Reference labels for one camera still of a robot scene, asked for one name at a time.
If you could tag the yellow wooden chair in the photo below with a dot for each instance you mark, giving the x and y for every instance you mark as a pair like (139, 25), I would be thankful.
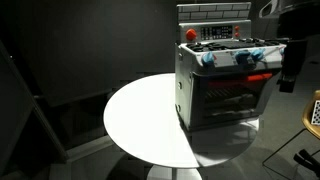
(306, 121)

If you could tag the right blue stove knob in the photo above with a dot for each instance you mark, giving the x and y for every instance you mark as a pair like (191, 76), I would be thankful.
(257, 54)

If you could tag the blue stove knob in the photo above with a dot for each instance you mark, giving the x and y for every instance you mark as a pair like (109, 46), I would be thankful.
(257, 54)
(242, 57)
(208, 59)

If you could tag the grey toy stove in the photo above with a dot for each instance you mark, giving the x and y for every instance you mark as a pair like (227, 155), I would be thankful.
(209, 96)

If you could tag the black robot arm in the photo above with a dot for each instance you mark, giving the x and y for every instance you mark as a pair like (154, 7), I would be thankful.
(297, 20)

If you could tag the far right blue knob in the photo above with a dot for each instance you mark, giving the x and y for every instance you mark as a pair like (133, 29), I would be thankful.
(282, 51)

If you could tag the orange oven door handle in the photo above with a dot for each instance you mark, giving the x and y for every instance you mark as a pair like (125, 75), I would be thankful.
(259, 77)

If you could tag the checkerboard calibration card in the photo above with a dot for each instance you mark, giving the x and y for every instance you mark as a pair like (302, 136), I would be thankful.
(316, 113)

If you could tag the dark leaning panel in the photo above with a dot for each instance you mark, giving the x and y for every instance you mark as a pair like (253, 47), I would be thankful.
(16, 105)

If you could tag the left blue stove knob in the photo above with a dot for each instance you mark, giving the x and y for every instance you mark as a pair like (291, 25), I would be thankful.
(208, 59)

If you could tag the round white table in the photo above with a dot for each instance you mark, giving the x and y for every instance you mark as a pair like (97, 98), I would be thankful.
(141, 119)

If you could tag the middle blue stove knob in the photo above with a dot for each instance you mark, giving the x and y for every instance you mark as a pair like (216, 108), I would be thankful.
(242, 57)

